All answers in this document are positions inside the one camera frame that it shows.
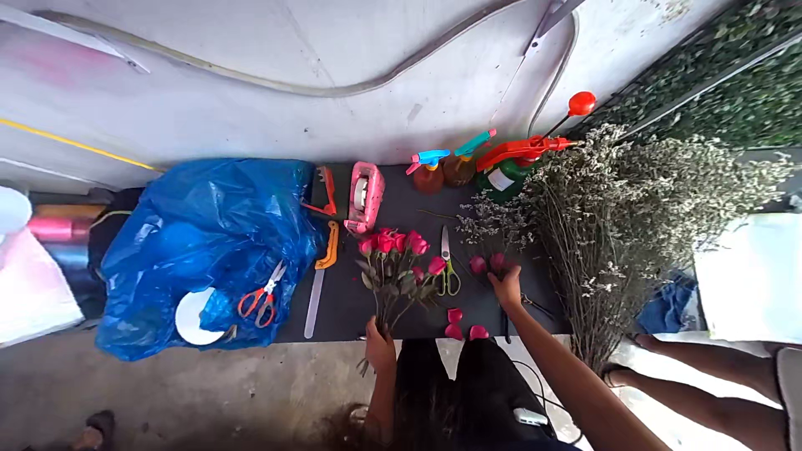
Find person's left hand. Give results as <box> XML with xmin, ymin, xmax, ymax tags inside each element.
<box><xmin>365</xmin><ymin>316</ymin><xmax>397</xmax><ymax>375</ymax></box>

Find person's right hand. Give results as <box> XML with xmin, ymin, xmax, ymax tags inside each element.
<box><xmin>488</xmin><ymin>265</ymin><xmax>523</xmax><ymax>315</ymax></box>

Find bunch of red roses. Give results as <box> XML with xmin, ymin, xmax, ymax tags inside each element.
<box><xmin>355</xmin><ymin>227</ymin><xmax>447</xmax><ymax>378</ymax></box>

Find person's left forearm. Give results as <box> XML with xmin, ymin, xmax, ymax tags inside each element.
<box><xmin>364</xmin><ymin>366</ymin><xmax>397</xmax><ymax>447</ymax></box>

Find person's right forearm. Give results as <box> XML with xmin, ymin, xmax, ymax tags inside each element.
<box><xmin>506</xmin><ymin>303</ymin><xmax>673</xmax><ymax>451</ymax></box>

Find black pliers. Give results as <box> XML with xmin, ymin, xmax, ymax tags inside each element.
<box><xmin>521</xmin><ymin>292</ymin><xmax>556</xmax><ymax>323</ymax></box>

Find green pressure sprayer, red head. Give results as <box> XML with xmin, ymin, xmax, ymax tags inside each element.
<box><xmin>475</xmin><ymin>91</ymin><xmax>598</xmax><ymax>203</ymax></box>

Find pile of dried white flowers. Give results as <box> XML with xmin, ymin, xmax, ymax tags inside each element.
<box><xmin>455</xmin><ymin>123</ymin><xmax>795</xmax><ymax>374</ymax></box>

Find brown bottle, teal spray head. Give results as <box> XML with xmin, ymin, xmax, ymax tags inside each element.
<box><xmin>443</xmin><ymin>128</ymin><xmax>497</xmax><ymax>188</ymax></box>

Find pink tape dispenser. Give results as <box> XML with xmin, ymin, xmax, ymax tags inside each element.
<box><xmin>343</xmin><ymin>162</ymin><xmax>386</xmax><ymax>236</ymax></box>

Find red plastic stapler-like tool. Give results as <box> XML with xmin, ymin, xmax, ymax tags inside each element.
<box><xmin>301</xmin><ymin>165</ymin><xmax>337</xmax><ymax>217</ymax></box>

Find blue denim cloth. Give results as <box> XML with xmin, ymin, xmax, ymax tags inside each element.
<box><xmin>637</xmin><ymin>268</ymin><xmax>699</xmax><ymax>334</ymax></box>

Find white round disc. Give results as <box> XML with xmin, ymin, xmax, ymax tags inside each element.
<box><xmin>175</xmin><ymin>287</ymin><xmax>226</xmax><ymax>347</ymax></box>

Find blue plastic bag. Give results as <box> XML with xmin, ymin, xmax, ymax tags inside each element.
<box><xmin>94</xmin><ymin>157</ymin><xmax>325</xmax><ymax>363</ymax></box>

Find white sheet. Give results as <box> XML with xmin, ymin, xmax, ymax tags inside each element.
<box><xmin>693</xmin><ymin>212</ymin><xmax>802</xmax><ymax>345</ymax></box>

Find black bag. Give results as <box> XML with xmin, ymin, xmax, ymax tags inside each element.
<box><xmin>88</xmin><ymin>187</ymin><xmax>146</xmax><ymax>282</ymax></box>

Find stack of wrapping rolls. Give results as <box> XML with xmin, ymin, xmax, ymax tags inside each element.
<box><xmin>29</xmin><ymin>203</ymin><xmax>109</xmax><ymax>322</ymax></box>

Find pink and white paper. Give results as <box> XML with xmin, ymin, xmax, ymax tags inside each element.
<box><xmin>0</xmin><ymin>227</ymin><xmax>85</xmax><ymax>349</ymax></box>

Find white round container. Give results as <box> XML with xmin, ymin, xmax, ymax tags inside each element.
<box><xmin>0</xmin><ymin>186</ymin><xmax>33</xmax><ymax>238</ymax></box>

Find green-handled scissors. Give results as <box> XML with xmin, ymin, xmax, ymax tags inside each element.
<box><xmin>437</xmin><ymin>225</ymin><xmax>462</xmax><ymax>297</ymax></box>

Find orange-handled saw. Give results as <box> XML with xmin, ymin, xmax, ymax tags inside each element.
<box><xmin>304</xmin><ymin>220</ymin><xmax>340</xmax><ymax>340</ymax></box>

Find orange-handled scissors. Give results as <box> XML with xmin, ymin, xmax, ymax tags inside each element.
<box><xmin>237</xmin><ymin>261</ymin><xmax>287</xmax><ymax>329</ymax></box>

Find black cable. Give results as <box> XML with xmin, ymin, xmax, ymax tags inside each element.
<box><xmin>510</xmin><ymin>359</ymin><xmax>585</xmax><ymax>447</ymax></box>

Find grey hose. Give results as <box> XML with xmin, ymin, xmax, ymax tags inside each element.
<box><xmin>33</xmin><ymin>0</ymin><xmax>581</xmax><ymax>140</ymax></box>

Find artificial green leaf wall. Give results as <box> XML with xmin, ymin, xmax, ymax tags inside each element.
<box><xmin>567</xmin><ymin>0</ymin><xmax>802</xmax><ymax>151</ymax></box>

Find white metal wall bracket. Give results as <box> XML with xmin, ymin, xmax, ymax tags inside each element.
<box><xmin>0</xmin><ymin>4</ymin><xmax>151</xmax><ymax>75</ymax></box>

